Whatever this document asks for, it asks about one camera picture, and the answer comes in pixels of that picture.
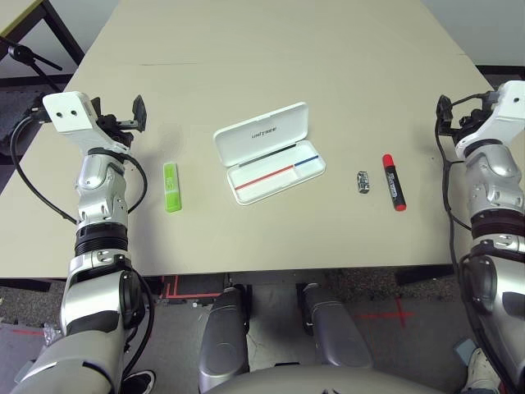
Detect white sneaker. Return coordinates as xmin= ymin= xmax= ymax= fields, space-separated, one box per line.
xmin=465 ymin=346 xmax=500 ymax=394

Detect grey floor pedal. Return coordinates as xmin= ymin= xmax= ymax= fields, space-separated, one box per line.
xmin=453 ymin=338 xmax=479 ymax=366

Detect red floor tape lines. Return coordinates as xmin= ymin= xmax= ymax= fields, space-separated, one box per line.
xmin=157 ymin=274 xmax=218 ymax=305

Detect red and black marker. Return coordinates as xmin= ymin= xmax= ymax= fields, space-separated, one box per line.
xmin=381 ymin=153 xmax=408 ymax=213

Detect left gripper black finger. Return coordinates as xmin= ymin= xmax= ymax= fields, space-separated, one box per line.
xmin=131 ymin=94 xmax=148 ymax=133

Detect tan table with black frame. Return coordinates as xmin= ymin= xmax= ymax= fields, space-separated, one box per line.
xmin=0 ymin=0 xmax=85 ymax=69

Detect grey robot left leg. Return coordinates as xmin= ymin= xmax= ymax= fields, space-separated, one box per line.
xmin=198 ymin=286 xmax=252 ymax=386

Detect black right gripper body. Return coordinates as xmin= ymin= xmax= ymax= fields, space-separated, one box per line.
xmin=441 ymin=104 xmax=491 ymax=143

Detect grey robot leg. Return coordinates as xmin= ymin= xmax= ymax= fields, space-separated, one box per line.
xmin=198 ymin=286 xmax=252 ymax=386
xmin=301 ymin=282 xmax=373 ymax=369

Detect black tripod stand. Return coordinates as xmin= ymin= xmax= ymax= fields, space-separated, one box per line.
xmin=0 ymin=35 xmax=65 ymax=95

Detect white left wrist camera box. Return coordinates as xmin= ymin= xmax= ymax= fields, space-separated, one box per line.
xmin=42 ymin=92 xmax=132 ymax=153

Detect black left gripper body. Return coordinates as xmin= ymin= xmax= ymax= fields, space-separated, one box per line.
xmin=94 ymin=98 xmax=139 ymax=149

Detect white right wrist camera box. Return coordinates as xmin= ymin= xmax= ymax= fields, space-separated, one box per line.
xmin=454 ymin=80 xmax=525 ymax=153

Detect grey robot torso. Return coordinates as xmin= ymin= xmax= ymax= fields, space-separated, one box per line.
xmin=204 ymin=364 xmax=448 ymax=394

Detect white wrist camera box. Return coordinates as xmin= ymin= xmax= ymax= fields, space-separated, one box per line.
xmin=454 ymin=80 xmax=525 ymax=153
xmin=42 ymin=92 xmax=132 ymax=153

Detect black sneaker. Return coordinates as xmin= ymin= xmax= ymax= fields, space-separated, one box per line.
xmin=121 ymin=369 xmax=157 ymax=394

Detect black table foot bar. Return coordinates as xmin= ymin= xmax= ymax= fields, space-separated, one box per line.
xmin=0 ymin=277 xmax=53 ymax=291
xmin=394 ymin=265 xmax=455 ymax=287

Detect crumpled clear plastic bag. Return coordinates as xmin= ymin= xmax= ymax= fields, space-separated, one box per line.
xmin=39 ymin=322 xmax=63 ymax=346

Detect white plastic pencil case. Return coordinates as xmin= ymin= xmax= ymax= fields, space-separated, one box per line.
xmin=212 ymin=101 xmax=327 ymax=206

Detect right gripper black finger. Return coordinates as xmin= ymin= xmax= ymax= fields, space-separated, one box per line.
xmin=436 ymin=94 xmax=453 ymax=135

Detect black table crossbeam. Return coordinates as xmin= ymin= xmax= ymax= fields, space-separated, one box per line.
xmin=223 ymin=270 xmax=329 ymax=288

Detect grey robot right leg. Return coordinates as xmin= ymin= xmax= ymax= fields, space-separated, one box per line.
xmin=301 ymin=282 xmax=373 ymax=369

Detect grey floor bracket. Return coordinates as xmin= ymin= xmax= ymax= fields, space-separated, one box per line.
xmin=162 ymin=295 xmax=218 ymax=309

